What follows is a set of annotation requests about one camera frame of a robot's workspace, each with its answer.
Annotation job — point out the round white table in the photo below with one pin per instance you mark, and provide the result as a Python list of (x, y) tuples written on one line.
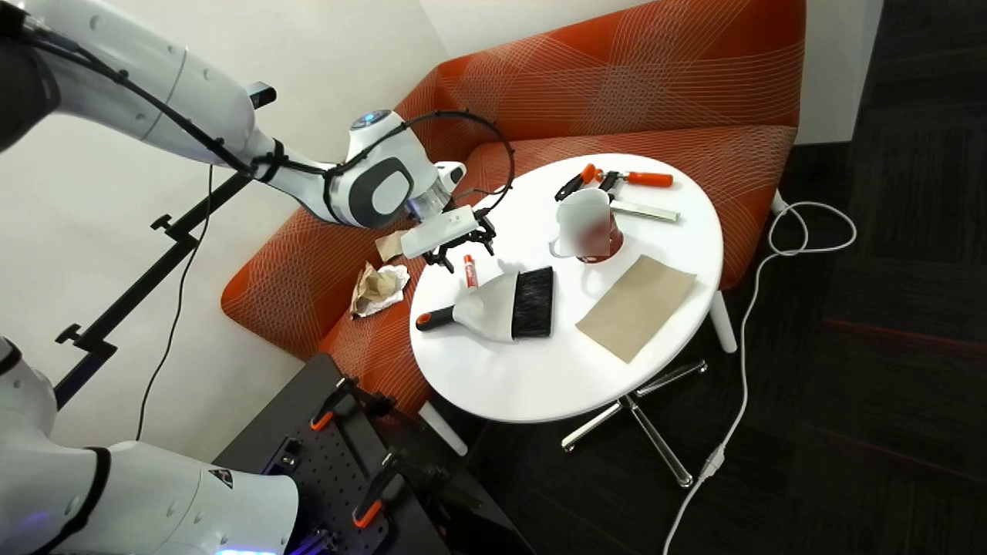
[(567, 375)]

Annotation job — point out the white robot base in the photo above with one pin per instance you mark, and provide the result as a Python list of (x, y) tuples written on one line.
[(126, 497)]

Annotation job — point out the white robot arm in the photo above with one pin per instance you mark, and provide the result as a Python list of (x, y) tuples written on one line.
[(98, 62)]

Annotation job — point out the tan paper scrap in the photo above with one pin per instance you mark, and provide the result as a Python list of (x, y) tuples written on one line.
[(385, 248)]

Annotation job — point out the white hand brush black bristles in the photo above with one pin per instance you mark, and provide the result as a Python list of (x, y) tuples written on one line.
[(510, 307)]

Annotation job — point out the red and white mug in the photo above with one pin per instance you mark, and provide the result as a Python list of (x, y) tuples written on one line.
[(588, 229)]

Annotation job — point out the orange handled black tool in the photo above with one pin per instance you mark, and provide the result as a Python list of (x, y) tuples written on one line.
[(576, 182)]

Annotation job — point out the tan cardboard sheet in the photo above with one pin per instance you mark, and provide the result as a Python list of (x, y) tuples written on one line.
[(636, 307)]

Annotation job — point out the white and red marker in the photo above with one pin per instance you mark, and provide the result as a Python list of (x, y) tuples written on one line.
[(470, 273)]

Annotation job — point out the orange black clamp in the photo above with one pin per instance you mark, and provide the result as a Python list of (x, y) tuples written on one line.
[(371, 505), (368, 402)]

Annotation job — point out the orange corner sofa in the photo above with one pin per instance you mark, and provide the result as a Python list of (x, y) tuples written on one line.
[(702, 85)]

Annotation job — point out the crumpled paper wrapper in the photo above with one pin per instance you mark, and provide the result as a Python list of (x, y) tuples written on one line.
[(376, 287)]

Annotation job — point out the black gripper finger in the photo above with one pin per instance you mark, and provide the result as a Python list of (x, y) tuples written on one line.
[(484, 241), (440, 257)]

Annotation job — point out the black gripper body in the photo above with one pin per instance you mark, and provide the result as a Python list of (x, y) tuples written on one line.
[(444, 226)]

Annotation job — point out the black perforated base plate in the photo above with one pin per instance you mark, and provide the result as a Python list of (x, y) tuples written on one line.
[(435, 506)]

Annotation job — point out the orange handled screwdriver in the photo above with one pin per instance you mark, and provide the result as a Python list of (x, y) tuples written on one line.
[(643, 179)]

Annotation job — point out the white pen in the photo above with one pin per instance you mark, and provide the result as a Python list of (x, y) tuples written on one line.
[(647, 211)]

